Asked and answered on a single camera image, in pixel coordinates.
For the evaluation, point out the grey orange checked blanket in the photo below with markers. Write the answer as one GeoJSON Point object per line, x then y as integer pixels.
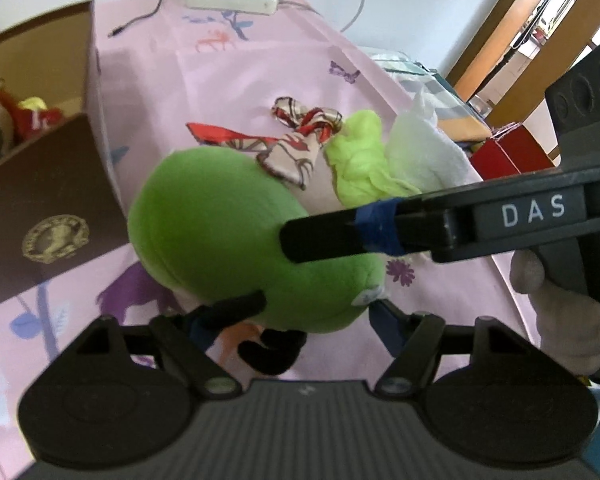
{"type": "Point", "coordinates": [460, 125]}

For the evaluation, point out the pale green folded cloth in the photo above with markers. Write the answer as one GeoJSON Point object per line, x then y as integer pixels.
{"type": "Point", "coordinates": [395, 62]}

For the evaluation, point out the yellow-green cloth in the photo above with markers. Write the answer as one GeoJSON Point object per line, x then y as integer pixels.
{"type": "Point", "coordinates": [360, 160]}

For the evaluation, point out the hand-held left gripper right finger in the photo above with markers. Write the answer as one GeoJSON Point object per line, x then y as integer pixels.
{"type": "Point", "coordinates": [385, 325]}

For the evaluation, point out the pink printed tablecloth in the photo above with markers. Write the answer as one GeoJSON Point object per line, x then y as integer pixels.
{"type": "Point", "coordinates": [260, 80]}

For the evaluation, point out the wooden door frame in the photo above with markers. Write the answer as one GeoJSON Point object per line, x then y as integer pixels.
{"type": "Point", "coordinates": [500, 25]}

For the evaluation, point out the white fluffy cloth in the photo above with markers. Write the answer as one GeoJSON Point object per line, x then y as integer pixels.
{"type": "Point", "coordinates": [430, 155]}

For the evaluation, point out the small yellow-green fabric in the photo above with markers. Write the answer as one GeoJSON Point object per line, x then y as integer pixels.
{"type": "Point", "coordinates": [32, 104]}

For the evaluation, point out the brown cardboard box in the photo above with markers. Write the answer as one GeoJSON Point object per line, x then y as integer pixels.
{"type": "Point", "coordinates": [45, 200]}

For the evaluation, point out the red beige patterned scarf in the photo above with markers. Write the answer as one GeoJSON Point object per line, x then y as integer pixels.
{"type": "Point", "coordinates": [290, 152]}

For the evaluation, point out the green plush toy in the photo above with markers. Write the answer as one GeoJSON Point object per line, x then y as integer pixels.
{"type": "Point", "coordinates": [220, 230]}

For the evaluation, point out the red box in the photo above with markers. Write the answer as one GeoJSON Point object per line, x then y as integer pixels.
{"type": "Point", "coordinates": [510, 155]}

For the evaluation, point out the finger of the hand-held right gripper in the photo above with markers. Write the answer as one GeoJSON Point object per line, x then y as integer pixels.
{"type": "Point", "coordinates": [320, 240]}

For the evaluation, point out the person's right hand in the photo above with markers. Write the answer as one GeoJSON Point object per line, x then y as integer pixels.
{"type": "Point", "coordinates": [565, 325]}

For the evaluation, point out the red patterned cloth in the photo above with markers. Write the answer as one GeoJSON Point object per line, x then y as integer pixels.
{"type": "Point", "coordinates": [30, 120]}

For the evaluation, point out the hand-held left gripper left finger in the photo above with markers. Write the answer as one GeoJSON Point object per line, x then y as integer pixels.
{"type": "Point", "coordinates": [200, 334]}

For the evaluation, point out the wooden glass-pane door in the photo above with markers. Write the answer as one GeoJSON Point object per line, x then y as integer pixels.
{"type": "Point", "coordinates": [587, 15]}

